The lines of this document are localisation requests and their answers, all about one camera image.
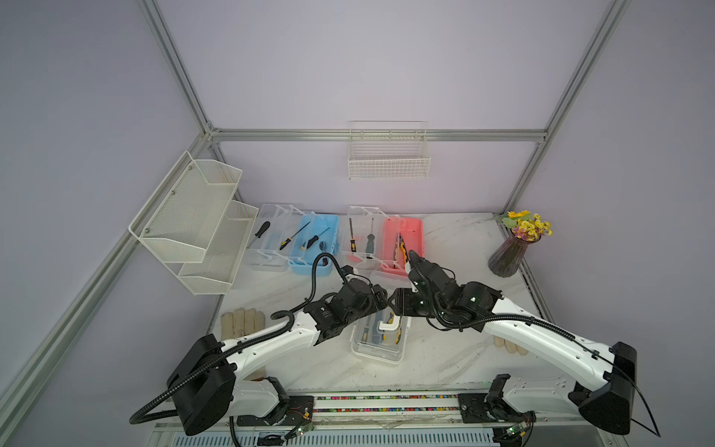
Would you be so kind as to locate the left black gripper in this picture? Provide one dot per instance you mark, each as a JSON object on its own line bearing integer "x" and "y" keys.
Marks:
{"x": 381, "y": 301}

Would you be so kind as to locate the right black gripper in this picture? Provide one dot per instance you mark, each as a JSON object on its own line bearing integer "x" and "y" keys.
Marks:
{"x": 404, "y": 304}

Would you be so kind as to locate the white clear toolbox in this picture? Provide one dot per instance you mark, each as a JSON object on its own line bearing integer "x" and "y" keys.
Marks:
{"x": 381, "y": 337}

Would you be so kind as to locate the pink clear toolbox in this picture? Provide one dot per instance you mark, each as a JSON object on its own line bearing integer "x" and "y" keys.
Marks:
{"x": 386, "y": 228}

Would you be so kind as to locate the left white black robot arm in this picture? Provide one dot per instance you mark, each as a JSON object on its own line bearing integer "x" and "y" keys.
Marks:
{"x": 216, "y": 374}

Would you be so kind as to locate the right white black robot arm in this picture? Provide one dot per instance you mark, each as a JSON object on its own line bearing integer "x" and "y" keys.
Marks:
{"x": 605, "y": 376}

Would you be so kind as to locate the red yellow pliers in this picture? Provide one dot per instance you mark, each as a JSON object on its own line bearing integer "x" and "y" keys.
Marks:
{"x": 401, "y": 253}

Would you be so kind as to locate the black yellow stubby screwdriver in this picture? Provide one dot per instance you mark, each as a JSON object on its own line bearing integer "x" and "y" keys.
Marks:
{"x": 315, "y": 239}

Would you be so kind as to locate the purple glass vase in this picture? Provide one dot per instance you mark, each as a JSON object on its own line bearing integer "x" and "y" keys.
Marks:
{"x": 505, "y": 261}

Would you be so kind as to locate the beige work glove right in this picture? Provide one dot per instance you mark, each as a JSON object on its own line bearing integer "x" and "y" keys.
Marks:
{"x": 509, "y": 346}

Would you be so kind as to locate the beige work glove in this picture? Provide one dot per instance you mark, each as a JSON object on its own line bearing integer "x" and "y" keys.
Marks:
{"x": 241, "y": 322}
{"x": 509, "y": 346}

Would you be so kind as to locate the yellow black thin screwdriver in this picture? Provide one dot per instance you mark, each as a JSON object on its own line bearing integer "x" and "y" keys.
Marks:
{"x": 288, "y": 240}

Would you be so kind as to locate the blue clear toolbox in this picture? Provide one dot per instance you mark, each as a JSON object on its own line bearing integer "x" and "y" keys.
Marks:
{"x": 285, "y": 220}

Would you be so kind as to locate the yellow artificial flowers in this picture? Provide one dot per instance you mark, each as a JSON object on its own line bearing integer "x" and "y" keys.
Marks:
{"x": 526, "y": 226}

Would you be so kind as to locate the beige work glove left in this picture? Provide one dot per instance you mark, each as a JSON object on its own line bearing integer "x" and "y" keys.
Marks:
{"x": 241, "y": 322}

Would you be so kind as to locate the lower white mesh shelf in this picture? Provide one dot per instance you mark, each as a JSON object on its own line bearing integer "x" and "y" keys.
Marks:
{"x": 217, "y": 272}

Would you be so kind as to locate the white mesh shelf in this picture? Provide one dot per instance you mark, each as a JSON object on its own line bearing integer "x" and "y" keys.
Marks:
{"x": 217, "y": 272}
{"x": 186, "y": 218}

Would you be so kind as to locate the upper white mesh shelf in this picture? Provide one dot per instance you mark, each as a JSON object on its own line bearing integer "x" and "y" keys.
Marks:
{"x": 186, "y": 218}

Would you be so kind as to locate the grey handle screwdriver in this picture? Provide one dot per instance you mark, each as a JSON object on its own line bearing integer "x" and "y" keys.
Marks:
{"x": 370, "y": 244}

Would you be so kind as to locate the yellow handle small screwdriver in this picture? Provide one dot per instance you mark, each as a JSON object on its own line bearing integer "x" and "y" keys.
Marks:
{"x": 353, "y": 246}

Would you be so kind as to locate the black handle screwdriver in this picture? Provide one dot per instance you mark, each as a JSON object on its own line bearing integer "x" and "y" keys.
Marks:
{"x": 259, "y": 233}

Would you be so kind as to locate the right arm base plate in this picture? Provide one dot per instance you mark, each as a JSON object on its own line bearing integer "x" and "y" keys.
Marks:
{"x": 480, "y": 408}

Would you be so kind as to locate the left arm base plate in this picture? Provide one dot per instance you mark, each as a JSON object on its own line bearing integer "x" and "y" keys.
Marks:
{"x": 288, "y": 413}

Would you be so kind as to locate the white wire wall basket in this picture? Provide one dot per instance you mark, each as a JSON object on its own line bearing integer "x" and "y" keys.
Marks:
{"x": 377, "y": 160}

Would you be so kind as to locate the aluminium frame rail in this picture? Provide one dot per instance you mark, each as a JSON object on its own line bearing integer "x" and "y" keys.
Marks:
{"x": 275, "y": 135}

